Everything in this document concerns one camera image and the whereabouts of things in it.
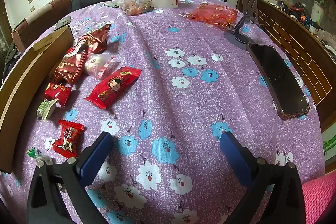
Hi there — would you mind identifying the dark cloth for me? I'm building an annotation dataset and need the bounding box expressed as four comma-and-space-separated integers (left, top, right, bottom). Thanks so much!
2, 42, 23, 83

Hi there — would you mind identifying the red candy packet face print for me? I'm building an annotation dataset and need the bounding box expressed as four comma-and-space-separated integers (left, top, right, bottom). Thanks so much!
52, 119, 85, 159

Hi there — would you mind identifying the brown chair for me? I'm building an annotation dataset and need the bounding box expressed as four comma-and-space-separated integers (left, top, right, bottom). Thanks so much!
11, 0, 72, 52

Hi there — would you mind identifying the small bright red snack packet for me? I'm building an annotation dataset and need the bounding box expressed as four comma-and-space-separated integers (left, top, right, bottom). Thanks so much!
44, 82, 72, 108

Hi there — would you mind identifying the pink cloth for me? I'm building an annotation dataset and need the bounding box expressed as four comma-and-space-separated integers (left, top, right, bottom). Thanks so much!
302, 175, 336, 224

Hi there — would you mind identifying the brown cardboard box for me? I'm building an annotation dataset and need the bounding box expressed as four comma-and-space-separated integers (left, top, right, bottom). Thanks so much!
0, 25, 75, 173

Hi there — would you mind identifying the grey phone stand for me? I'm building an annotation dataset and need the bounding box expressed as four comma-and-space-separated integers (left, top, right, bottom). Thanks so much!
224, 0, 264, 45

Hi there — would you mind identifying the small red white snack packet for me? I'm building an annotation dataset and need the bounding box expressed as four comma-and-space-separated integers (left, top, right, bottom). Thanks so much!
66, 45, 84, 56

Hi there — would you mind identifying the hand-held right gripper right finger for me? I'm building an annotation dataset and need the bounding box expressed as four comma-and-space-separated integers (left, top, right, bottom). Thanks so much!
220, 132, 307, 224

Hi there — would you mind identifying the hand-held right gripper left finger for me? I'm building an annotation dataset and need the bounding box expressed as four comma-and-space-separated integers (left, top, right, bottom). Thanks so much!
26, 132, 114, 224

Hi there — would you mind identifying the purple floral tablecloth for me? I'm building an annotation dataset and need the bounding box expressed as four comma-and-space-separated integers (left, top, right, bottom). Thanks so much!
0, 0, 324, 224

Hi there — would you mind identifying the wooden cabinet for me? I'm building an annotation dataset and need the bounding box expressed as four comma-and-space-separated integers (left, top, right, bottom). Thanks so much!
236, 0, 336, 132

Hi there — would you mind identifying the white container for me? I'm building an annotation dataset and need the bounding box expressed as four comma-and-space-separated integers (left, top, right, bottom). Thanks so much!
312, 2, 324, 25

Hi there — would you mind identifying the pink cartoon candy packet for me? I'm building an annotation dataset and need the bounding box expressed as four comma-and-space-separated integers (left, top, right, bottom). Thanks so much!
84, 53, 115, 79

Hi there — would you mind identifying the black smartphone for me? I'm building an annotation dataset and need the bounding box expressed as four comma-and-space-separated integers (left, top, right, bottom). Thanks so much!
245, 43, 310, 120

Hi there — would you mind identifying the red mesh gift bag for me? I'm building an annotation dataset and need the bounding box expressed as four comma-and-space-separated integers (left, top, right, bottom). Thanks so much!
180, 3, 239, 30

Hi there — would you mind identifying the red packet with figure print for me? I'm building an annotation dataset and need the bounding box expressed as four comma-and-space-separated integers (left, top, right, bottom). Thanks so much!
83, 67, 142, 109

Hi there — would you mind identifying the green clear wrapped candy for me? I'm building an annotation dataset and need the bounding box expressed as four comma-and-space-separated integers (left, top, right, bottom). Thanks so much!
28, 147, 54, 165

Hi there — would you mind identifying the green and white candy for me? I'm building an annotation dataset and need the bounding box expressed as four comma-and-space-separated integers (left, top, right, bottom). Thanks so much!
36, 98, 59, 122

